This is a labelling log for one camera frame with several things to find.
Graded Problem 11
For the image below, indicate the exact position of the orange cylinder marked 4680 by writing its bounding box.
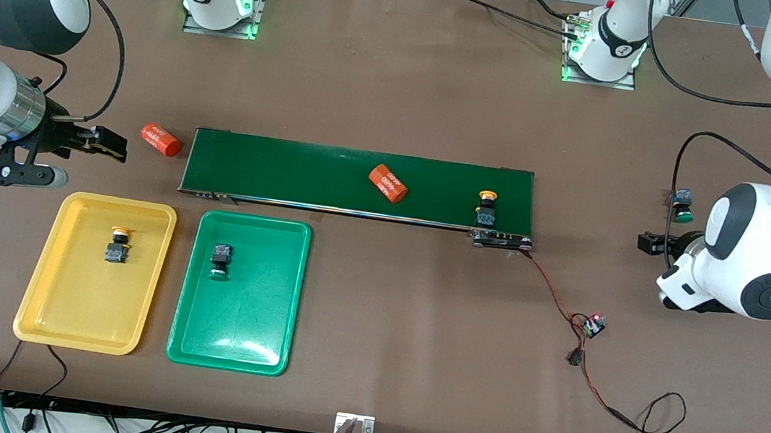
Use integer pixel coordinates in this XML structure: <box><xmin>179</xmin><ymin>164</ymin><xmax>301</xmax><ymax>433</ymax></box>
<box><xmin>366</xmin><ymin>162</ymin><xmax>411</xmax><ymax>206</ymax></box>
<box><xmin>138</xmin><ymin>121</ymin><xmax>186</xmax><ymax>159</ymax></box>

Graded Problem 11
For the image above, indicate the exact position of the yellow push button switch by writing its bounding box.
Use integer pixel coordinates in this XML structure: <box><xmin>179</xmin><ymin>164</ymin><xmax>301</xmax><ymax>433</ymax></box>
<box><xmin>103</xmin><ymin>225</ymin><xmax>134</xmax><ymax>266</ymax></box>
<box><xmin>475</xmin><ymin>189</ymin><xmax>501</xmax><ymax>230</ymax></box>

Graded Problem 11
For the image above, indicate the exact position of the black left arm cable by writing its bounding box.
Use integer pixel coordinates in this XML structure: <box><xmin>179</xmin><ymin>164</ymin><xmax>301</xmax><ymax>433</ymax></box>
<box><xmin>619</xmin><ymin>0</ymin><xmax>771</xmax><ymax>290</ymax></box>

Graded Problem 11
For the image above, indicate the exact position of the red black conveyor wire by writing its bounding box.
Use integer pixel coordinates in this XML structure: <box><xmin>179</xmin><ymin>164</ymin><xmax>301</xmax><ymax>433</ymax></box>
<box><xmin>501</xmin><ymin>250</ymin><xmax>656</xmax><ymax>429</ymax></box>

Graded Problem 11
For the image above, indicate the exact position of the yellow plastic tray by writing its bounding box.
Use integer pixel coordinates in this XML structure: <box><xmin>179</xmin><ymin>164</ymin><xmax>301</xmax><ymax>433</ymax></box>
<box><xmin>11</xmin><ymin>186</ymin><xmax>180</xmax><ymax>361</ymax></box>

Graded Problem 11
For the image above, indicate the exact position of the small motor controller board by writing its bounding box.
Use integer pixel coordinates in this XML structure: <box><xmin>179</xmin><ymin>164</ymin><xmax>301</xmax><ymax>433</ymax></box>
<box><xmin>578</xmin><ymin>313</ymin><xmax>608</xmax><ymax>340</ymax></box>

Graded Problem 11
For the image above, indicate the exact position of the black table cable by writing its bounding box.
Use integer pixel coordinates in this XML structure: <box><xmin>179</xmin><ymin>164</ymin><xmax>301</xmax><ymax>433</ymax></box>
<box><xmin>444</xmin><ymin>0</ymin><xmax>589</xmax><ymax>43</ymax></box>

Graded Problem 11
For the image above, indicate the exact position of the green plastic tray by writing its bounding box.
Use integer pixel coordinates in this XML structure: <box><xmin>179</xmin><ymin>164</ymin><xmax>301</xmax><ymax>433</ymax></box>
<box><xmin>164</xmin><ymin>206</ymin><xmax>314</xmax><ymax>379</ymax></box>

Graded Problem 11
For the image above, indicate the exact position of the green conveyor belt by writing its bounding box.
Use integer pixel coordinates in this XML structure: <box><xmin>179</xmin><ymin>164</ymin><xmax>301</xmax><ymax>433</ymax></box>
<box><xmin>175</xmin><ymin>125</ymin><xmax>543</xmax><ymax>254</ymax></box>

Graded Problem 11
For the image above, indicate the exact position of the green push button switch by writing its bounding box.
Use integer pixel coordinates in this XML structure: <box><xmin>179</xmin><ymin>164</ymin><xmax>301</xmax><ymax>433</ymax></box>
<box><xmin>207</xmin><ymin>242</ymin><xmax>235</xmax><ymax>283</ymax></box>
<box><xmin>666</xmin><ymin>187</ymin><xmax>698</xmax><ymax>225</ymax></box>

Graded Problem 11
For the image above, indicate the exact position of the thin black cable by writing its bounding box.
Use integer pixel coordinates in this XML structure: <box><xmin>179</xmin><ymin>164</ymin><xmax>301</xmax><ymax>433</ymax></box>
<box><xmin>26</xmin><ymin>344</ymin><xmax>71</xmax><ymax>433</ymax></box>
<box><xmin>0</xmin><ymin>338</ymin><xmax>24</xmax><ymax>397</ymax></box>

